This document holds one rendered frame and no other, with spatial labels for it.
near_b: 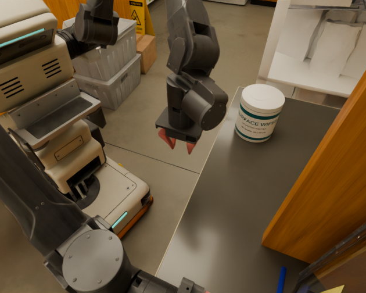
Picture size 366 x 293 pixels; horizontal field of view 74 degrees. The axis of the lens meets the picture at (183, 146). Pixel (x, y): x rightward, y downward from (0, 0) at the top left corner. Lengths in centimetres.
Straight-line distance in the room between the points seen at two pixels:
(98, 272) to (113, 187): 130
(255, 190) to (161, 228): 104
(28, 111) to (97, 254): 64
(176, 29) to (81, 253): 36
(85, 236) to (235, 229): 45
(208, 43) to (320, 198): 32
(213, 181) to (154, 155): 133
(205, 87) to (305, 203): 26
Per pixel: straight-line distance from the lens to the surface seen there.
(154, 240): 165
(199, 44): 43
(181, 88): 44
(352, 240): 43
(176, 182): 184
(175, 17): 46
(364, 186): 43
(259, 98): 78
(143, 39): 310
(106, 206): 149
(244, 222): 68
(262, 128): 80
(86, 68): 237
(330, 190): 44
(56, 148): 99
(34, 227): 33
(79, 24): 81
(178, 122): 50
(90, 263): 27
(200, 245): 64
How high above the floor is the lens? 154
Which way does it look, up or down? 48 degrees down
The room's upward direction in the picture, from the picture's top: straight up
